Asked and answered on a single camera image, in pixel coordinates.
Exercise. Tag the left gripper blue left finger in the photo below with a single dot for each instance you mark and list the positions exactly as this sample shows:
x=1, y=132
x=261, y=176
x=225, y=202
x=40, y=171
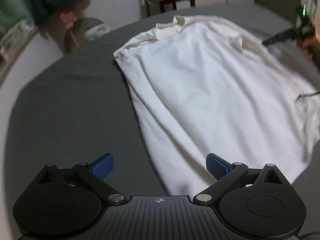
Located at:
x=97, y=170

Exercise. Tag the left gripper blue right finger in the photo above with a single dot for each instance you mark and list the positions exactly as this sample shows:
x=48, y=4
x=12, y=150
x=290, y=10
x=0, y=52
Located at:
x=219, y=168

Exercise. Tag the white long sleeve shirt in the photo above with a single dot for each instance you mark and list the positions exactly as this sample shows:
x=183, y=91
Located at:
x=202, y=84

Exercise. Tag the dark grey bed sheet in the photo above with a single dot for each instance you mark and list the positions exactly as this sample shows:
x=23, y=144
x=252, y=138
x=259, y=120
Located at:
x=76, y=110

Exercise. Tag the woven grey waste basket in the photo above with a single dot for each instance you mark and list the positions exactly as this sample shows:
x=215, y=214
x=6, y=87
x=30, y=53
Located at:
x=84, y=30

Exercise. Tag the pink hanging cloth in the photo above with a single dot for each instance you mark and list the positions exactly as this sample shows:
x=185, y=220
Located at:
x=68, y=16

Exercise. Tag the green curtain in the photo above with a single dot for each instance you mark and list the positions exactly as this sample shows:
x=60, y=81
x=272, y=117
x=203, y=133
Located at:
x=12, y=11

